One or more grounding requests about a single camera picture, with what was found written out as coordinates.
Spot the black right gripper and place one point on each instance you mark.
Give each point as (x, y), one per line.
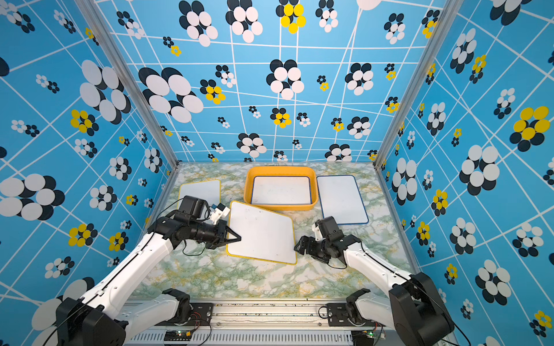
(310, 251)

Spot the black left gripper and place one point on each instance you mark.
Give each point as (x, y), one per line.
(223, 228)

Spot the yellow-framed whiteboard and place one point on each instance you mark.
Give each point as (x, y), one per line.
(206, 190)
(265, 235)

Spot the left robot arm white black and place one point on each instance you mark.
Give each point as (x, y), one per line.
(97, 318)

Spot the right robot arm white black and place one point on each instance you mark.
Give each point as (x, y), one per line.
(414, 308)

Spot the yellow plastic storage box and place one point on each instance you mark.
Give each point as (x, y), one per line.
(280, 171)

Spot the right green circuit board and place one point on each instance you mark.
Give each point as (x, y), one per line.
(363, 338)

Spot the green circuit board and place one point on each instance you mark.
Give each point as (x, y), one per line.
(177, 336)
(363, 338)

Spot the left green circuit board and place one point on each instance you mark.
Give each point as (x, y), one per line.
(177, 336)

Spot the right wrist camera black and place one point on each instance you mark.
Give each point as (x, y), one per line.
(327, 229)

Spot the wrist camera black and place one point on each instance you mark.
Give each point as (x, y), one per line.
(327, 229)
(199, 210)

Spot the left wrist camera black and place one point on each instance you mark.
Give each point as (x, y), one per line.
(199, 210)

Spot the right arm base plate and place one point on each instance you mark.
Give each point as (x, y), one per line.
(337, 315)

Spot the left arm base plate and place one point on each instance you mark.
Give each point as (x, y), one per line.
(200, 315)

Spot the aluminium front rail frame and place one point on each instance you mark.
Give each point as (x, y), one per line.
(282, 315)

